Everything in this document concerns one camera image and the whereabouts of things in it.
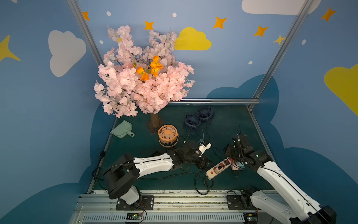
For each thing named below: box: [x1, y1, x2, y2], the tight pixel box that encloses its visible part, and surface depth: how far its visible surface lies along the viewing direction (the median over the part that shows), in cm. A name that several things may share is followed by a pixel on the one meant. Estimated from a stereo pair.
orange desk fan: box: [157, 124, 179, 148], surface depth 96 cm
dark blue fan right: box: [197, 105, 215, 123], surface depth 107 cm
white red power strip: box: [205, 157, 232, 181], surface depth 84 cm
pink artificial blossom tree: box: [94, 25, 196, 128], surface depth 65 cm
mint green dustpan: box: [109, 119, 135, 139], surface depth 108 cm
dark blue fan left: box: [183, 112, 202, 134], surface depth 101 cm
